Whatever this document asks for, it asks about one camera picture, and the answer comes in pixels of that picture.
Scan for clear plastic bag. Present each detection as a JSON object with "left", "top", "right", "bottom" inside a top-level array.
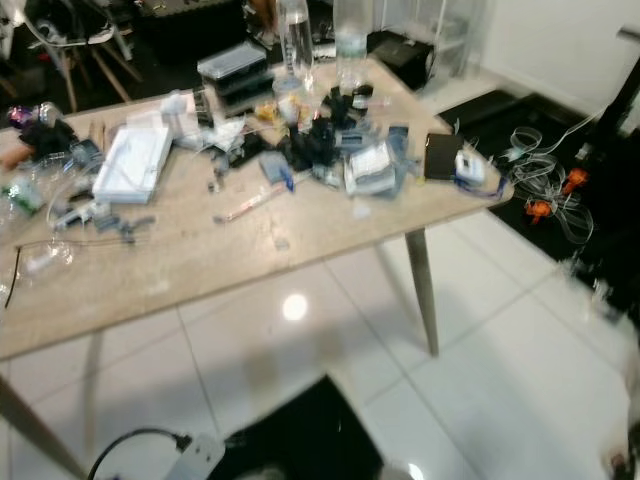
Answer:
[{"left": 22, "top": 240, "right": 83, "bottom": 279}]

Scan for grey plastic tool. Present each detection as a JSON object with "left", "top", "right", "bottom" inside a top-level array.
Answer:
[{"left": 50, "top": 198, "right": 151, "bottom": 245}]

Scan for black cloth bundle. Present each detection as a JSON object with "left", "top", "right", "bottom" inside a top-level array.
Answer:
[{"left": 22, "top": 122, "right": 83, "bottom": 166}]

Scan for purple silver gadget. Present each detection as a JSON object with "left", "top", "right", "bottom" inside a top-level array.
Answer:
[{"left": 7, "top": 101, "right": 59, "bottom": 132}]

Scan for flat white box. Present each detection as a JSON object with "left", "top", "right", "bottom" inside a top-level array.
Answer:
[{"left": 92, "top": 124, "right": 174, "bottom": 205}]

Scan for beige wooden table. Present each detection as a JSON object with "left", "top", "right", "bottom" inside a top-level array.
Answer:
[{"left": 0, "top": 55, "right": 513, "bottom": 480}]

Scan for chair with wooden legs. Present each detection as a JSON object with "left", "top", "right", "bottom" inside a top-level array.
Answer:
[{"left": 5, "top": 0, "right": 136, "bottom": 106}]

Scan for pink white pen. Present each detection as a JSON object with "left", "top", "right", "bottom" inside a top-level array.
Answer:
[{"left": 222, "top": 184, "right": 291, "bottom": 224}]

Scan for stack of grey black cases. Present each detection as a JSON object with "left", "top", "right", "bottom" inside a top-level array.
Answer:
[{"left": 196, "top": 43, "right": 275, "bottom": 119}]

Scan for small blue grey part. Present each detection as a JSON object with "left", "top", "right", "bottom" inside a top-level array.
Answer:
[{"left": 258, "top": 152, "right": 299, "bottom": 191}]

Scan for white power adapter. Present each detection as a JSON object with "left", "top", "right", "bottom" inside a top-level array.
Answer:
[{"left": 165, "top": 432, "right": 227, "bottom": 480}]

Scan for pile of black parts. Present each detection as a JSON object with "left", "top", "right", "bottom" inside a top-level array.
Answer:
[{"left": 275, "top": 86, "right": 373, "bottom": 186}]

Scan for person's bare legs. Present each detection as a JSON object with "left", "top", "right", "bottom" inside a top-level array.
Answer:
[{"left": 250, "top": 0, "right": 286, "bottom": 41}]

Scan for slim clear plastic bottle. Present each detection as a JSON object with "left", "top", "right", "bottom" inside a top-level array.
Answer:
[{"left": 278, "top": 0, "right": 315, "bottom": 93}]

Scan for black floor mat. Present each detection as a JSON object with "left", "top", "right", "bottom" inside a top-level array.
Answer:
[{"left": 222, "top": 375, "right": 386, "bottom": 480}]

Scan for white plastic packet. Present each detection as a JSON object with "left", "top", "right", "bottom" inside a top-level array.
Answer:
[{"left": 343, "top": 142, "right": 407, "bottom": 197}]

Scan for wide clear plastic bottle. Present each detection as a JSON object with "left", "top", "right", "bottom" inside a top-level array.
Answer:
[{"left": 333, "top": 0, "right": 373, "bottom": 91}]

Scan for small white device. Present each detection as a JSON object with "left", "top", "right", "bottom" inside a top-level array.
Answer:
[{"left": 455, "top": 150, "right": 491, "bottom": 187}]

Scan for clear acrylic chair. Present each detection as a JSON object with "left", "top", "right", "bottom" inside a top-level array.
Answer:
[{"left": 370, "top": 0, "right": 481, "bottom": 86}]

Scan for orange clip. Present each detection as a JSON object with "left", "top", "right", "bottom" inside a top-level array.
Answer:
[
  {"left": 525, "top": 200, "right": 555, "bottom": 223},
  {"left": 563, "top": 168, "right": 591, "bottom": 195}
]

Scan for tangle of clear tape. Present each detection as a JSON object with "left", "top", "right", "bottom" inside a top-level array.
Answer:
[{"left": 500, "top": 126, "right": 596, "bottom": 247}]

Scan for black metal stand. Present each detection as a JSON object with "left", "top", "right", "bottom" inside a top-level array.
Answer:
[{"left": 575, "top": 25, "right": 640, "bottom": 161}]

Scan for thin black cable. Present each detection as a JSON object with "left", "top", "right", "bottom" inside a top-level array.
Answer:
[{"left": 5, "top": 238, "right": 106, "bottom": 309}]

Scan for black adapter cable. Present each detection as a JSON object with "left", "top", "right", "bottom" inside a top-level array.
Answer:
[{"left": 87, "top": 428, "right": 193, "bottom": 480}]

